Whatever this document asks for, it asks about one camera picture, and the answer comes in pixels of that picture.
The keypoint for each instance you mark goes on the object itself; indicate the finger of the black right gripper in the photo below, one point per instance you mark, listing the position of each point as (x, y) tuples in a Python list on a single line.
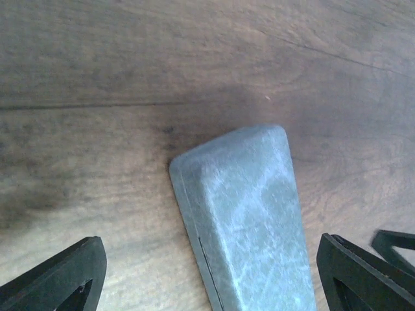
[(384, 242)]

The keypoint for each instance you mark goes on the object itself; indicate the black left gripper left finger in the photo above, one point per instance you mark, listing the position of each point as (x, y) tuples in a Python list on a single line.
[(71, 280)]

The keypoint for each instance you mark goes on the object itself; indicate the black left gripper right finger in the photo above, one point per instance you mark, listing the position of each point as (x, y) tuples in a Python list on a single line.
[(354, 279)]

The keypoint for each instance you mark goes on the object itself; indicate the blue-grey glasses case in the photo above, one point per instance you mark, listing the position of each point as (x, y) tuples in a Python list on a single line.
[(238, 198)]

